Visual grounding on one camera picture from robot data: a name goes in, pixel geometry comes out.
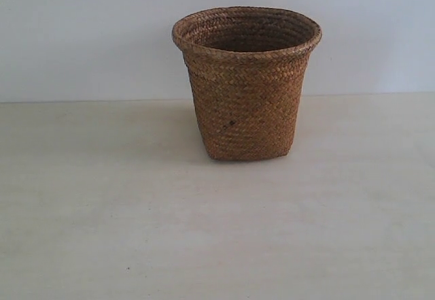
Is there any brown woven wicker basket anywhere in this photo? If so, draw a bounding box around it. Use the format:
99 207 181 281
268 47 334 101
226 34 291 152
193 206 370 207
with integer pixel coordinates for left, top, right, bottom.
172 6 322 161

